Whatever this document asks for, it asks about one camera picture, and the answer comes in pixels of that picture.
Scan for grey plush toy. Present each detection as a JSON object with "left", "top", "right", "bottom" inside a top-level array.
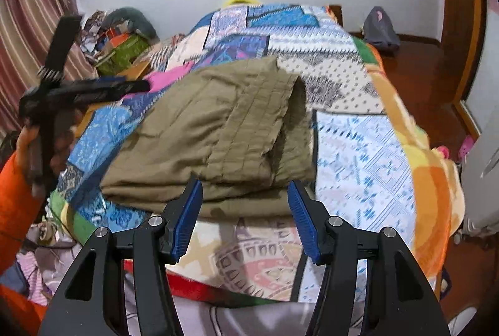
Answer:
[{"left": 101, "top": 7, "right": 158, "bottom": 41}]

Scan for striped pink curtain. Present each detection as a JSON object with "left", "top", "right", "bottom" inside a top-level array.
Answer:
[{"left": 1, "top": 0, "right": 79, "bottom": 137}]

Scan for green storage box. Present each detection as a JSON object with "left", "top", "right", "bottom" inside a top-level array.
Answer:
[{"left": 95, "top": 34, "right": 150, "bottom": 76}]

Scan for yellow plush pillow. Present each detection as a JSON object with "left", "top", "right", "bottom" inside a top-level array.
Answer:
[{"left": 223, "top": 0, "right": 260, "bottom": 7}]

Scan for wooden wardrobe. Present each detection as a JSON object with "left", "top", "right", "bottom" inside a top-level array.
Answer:
[{"left": 441, "top": 0, "right": 487, "bottom": 107}]

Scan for orange sleeve forearm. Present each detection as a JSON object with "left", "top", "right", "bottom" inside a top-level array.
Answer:
[{"left": 1, "top": 154, "right": 46, "bottom": 335}]

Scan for person's left hand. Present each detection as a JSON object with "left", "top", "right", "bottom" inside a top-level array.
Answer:
[{"left": 15, "top": 107, "right": 86, "bottom": 185}]

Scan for olive green pants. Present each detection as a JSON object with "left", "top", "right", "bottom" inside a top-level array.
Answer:
[{"left": 101, "top": 57, "right": 316, "bottom": 219}]

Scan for orange cartoon blanket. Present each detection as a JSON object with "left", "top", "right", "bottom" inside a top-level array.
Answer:
[{"left": 326, "top": 4, "right": 467, "bottom": 281}]

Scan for colourful patchwork bedspread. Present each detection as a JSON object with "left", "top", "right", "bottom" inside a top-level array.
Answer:
[{"left": 50, "top": 3, "right": 416, "bottom": 302}]

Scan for wooden lap desk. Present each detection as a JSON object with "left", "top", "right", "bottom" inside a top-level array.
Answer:
[{"left": 75, "top": 61, "right": 151, "bottom": 138}]

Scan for grey backpack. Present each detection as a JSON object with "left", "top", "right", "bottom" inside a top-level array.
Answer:
[{"left": 363, "top": 6, "right": 401, "bottom": 52}]

